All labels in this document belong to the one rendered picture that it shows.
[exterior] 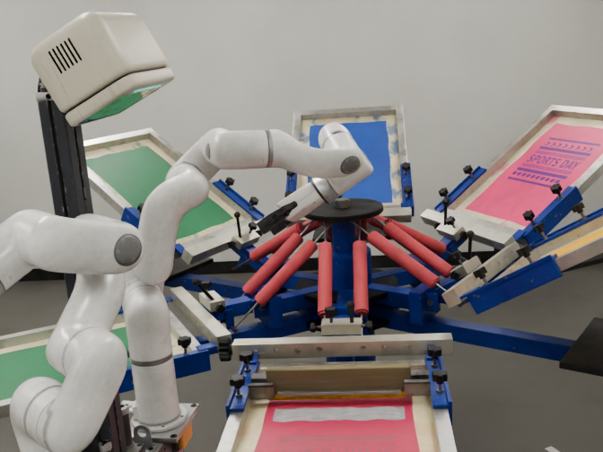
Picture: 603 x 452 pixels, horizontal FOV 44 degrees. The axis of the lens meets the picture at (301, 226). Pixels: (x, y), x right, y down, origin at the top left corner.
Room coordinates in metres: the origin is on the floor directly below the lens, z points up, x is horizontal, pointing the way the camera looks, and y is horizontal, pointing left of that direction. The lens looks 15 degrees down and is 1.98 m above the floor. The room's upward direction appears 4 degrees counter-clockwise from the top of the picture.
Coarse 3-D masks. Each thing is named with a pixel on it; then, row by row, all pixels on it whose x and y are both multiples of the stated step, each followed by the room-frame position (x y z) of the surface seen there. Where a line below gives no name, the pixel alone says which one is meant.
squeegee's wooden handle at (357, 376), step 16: (272, 368) 1.95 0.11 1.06; (288, 368) 1.95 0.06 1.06; (304, 368) 1.94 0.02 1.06; (320, 368) 1.93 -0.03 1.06; (336, 368) 1.93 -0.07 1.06; (352, 368) 1.92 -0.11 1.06; (368, 368) 1.92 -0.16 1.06; (384, 368) 1.91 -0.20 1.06; (400, 368) 1.91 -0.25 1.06; (288, 384) 1.94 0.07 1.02; (304, 384) 1.93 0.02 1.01; (320, 384) 1.93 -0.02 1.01; (336, 384) 1.92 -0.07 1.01; (352, 384) 1.92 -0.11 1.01; (368, 384) 1.91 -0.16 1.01; (384, 384) 1.91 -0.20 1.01; (400, 384) 1.90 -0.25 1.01
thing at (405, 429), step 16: (352, 400) 1.93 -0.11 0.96; (368, 400) 1.92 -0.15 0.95; (384, 400) 1.92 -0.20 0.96; (400, 400) 1.91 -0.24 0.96; (352, 432) 1.76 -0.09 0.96; (368, 432) 1.75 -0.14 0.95; (384, 432) 1.74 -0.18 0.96; (400, 432) 1.74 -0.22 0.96; (400, 448) 1.66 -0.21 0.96; (416, 448) 1.66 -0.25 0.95
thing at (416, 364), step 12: (420, 360) 2.09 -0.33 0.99; (264, 372) 2.10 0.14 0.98; (432, 408) 1.84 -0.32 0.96; (444, 408) 1.79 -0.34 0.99; (228, 420) 1.80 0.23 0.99; (240, 420) 1.80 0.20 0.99; (444, 420) 1.73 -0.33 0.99; (228, 432) 1.74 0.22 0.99; (240, 432) 1.78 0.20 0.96; (444, 432) 1.66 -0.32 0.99; (228, 444) 1.68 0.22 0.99; (444, 444) 1.61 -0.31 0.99
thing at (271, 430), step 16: (272, 400) 1.96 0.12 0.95; (288, 400) 1.96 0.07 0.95; (304, 400) 1.95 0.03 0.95; (320, 400) 1.94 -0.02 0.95; (336, 400) 1.94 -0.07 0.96; (272, 416) 1.87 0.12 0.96; (272, 432) 1.78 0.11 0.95; (288, 432) 1.78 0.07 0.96; (304, 432) 1.77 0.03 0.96; (320, 432) 1.77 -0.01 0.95; (336, 432) 1.76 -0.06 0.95; (256, 448) 1.71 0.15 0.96; (272, 448) 1.70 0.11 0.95
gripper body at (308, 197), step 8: (312, 184) 1.70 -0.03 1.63; (296, 192) 1.69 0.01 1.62; (304, 192) 1.69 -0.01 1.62; (312, 192) 1.69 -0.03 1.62; (288, 200) 1.69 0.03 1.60; (296, 200) 1.69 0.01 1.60; (304, 200) 1.68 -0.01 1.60; (312, 200) 1.68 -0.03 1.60; (320, 200) 1.70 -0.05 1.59; (296, 208) 1.68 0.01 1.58; (304, 208) 1.68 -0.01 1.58; (312, 208) 1.72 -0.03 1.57; (288, 216) 1.68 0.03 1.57; (296, 216) 1.70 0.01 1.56
